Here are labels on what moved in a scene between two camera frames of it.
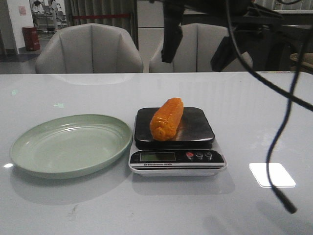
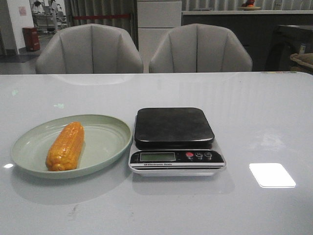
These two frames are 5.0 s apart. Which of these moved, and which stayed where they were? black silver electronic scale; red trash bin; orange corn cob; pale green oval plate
Moved: orange corn cob
Stayed: red trash bin; pale green oval plate; black silver electronic scale
